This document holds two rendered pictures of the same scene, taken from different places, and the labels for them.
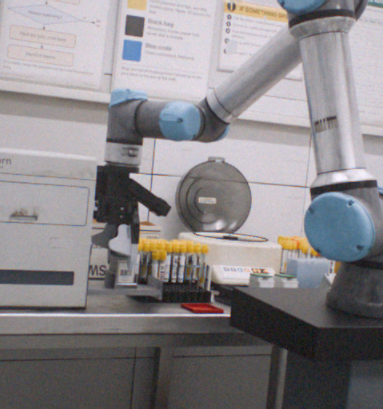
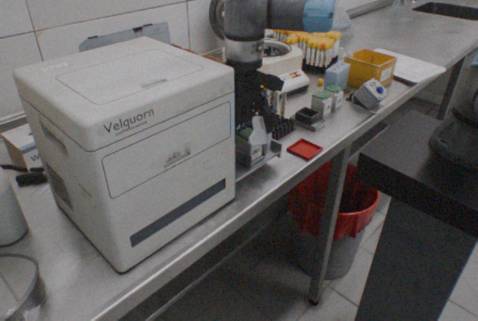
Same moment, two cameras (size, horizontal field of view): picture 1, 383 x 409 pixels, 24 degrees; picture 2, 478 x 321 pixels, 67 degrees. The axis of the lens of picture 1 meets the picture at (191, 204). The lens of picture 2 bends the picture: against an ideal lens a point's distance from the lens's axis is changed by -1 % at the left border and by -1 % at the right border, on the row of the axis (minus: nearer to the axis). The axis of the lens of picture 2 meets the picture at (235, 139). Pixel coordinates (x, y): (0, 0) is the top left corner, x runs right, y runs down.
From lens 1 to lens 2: 1.23 m
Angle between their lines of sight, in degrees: 34
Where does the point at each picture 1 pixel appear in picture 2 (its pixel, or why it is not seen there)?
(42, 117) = not seen: outside the picture
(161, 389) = not seen: hidden behind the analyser
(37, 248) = (194, 177)
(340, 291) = (464, 151)
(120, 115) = (246, 10)
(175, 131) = (323, 27)
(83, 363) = not seen: hidden behind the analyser
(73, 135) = not seen: outside the picture
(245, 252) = (284, 63)
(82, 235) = (228, 145)
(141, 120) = (276, 15)
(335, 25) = not seen: outside the picture
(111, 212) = (246, 110)
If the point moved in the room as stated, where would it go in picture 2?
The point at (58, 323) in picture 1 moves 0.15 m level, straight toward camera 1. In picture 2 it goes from (226, 231) to (264, 290)
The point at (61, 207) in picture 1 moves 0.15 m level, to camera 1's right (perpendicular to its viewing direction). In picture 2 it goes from (209, 131) to (287, 118)
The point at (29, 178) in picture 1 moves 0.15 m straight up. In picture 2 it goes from (175, 119) to (166, 23)
